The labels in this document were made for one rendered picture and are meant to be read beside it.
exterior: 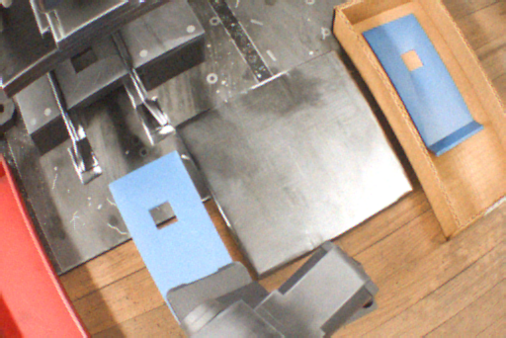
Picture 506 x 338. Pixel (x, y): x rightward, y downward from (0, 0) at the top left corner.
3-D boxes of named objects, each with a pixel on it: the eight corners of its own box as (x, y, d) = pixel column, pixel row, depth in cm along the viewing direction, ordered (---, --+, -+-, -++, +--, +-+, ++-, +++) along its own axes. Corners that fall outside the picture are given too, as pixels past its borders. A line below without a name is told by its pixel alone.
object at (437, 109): (434, 164, 116) (437, 155, 113) (362, 33, 120) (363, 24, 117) (480, 135, 117) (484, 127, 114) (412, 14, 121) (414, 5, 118)
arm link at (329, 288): (309, 226, 89) (302, 203, 77) (386, 300, 87) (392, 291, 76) (197, 333, 88) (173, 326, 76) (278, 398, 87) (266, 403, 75)
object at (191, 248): (183, 332, 103) (180, 326, 100) (108, 186, 108) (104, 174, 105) (255, 303, 104) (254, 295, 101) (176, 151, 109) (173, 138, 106)
